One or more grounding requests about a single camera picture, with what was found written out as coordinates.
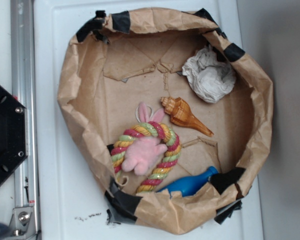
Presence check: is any crumpled white paper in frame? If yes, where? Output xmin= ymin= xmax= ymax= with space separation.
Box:
xmin=182 ymin=45 xmax=237 ymax=104

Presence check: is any brown conch seashell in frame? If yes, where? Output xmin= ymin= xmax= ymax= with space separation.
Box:
xmin=160 ymin=96 xmax=214 ymax=137

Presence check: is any pink plush bunny toy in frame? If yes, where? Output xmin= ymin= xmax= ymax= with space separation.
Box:
xmin=121 ymin=102 xmax=168 ymax=176

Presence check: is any brown paper bag bin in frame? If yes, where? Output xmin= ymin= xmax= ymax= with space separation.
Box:
xmin=57 ymin=7 xmax=274 ymax=235

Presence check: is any blue plastic bottle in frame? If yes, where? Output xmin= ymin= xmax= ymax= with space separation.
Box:
xmin=158 ymin=166 xmax=219 ymax=197

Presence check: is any multicolour twisted rope ring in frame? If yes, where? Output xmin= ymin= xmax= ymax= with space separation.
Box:
xmin=110 ymin=121 xmax=182 ymax=194

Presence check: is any aluminium extrusion rail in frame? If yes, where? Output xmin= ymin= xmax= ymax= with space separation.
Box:
xmin=10 ymin=0 xmax=42 ymax=240

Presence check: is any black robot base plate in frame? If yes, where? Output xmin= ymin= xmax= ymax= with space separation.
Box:
xmin=0 ymin=85 xmax=27 ymax=186

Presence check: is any metal corner bracket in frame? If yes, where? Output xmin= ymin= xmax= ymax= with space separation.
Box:
xmin=6 ymin=206 xmax=38 ymax=240

